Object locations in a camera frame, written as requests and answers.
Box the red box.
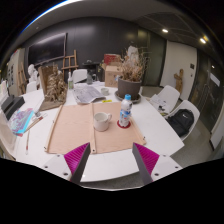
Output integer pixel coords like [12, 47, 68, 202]
[103, 53, 122, 66]

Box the white canvas panel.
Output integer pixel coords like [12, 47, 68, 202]
[0, 111, 18, 153]

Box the dried plant in grey pot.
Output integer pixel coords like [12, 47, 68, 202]
[117, 46, 148, 100]

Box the long ceiling light panel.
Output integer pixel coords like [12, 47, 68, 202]
[19, 0, 84, 34]

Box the white cabinet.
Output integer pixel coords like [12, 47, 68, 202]
[6, 48, 26, 98]

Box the brown cardboard box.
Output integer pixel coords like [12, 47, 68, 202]
[100, 63, 124, 88]

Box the white shell chair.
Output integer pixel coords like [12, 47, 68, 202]
[149, 84, 181, 116]
[71, 68, 88, 84]
[164, 99, 201, 143]

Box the black wall screen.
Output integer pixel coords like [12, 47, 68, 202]
[27, 32, 68, 66]

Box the colourful printed book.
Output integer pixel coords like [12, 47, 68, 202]
[8, 107, 36, 135]

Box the stack of white papers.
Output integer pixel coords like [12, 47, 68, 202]
[149, 94, 169, 114]

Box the wooden standing figure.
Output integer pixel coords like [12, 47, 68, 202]
[173, 68, 185, 94]

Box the black flat box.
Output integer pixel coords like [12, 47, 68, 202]
[0, 94, 26, 120]

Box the white mug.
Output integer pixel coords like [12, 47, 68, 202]
[92, 111, 113, 132]

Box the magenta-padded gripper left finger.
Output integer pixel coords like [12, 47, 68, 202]
[41, 142, 92, 185]

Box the thin pencil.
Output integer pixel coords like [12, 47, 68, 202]
[25, 129, 31, 155]

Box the white blue-capped drink bottle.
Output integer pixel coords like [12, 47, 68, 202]
[118, 93, 134, 128]

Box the open newspaper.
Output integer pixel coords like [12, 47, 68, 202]
[71, 83, 107, 105]

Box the tall white robed statue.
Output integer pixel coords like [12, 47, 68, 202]
[126, 45, 139, 63]

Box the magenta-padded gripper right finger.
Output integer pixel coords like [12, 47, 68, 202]
[132, 142, 184, 186]

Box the black backpack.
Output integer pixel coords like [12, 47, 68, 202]
[166, 108, 195, 138]

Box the grey plant pot saucer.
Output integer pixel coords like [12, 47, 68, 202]
[114, 90, 143, 104]

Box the wooden easel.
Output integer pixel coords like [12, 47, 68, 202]
[61, 49, 79, 81]

